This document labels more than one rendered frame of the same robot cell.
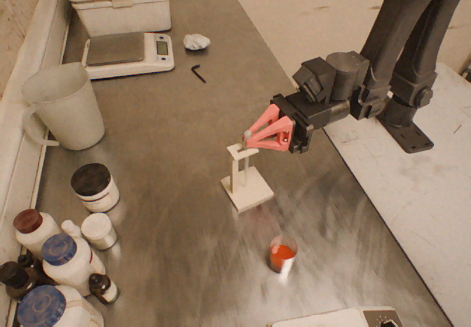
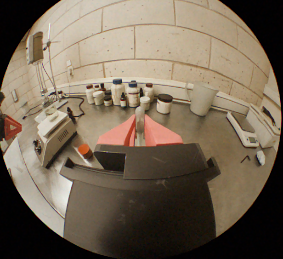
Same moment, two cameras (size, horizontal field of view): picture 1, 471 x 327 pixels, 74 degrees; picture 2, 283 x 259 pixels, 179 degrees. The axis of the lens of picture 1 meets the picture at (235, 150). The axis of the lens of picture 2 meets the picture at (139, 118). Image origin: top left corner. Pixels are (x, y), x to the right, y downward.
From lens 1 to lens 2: 52 cm
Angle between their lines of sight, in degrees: 79
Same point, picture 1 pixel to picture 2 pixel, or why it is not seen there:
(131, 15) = (259, 126)
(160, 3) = (268, 133)
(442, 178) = not seen: outside the picture
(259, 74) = (248, 201)
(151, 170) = (174, 125)
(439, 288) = (36, 192)
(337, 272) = not seen: hidden behind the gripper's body
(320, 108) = (76, 240)
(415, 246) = (46, 209)
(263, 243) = not seen: hidden behind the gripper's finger
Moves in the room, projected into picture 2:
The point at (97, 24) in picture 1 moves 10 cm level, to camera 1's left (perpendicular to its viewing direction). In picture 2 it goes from (249, 117) to (244, 111)
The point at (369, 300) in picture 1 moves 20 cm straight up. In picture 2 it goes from (52, 169) to (9, 117)
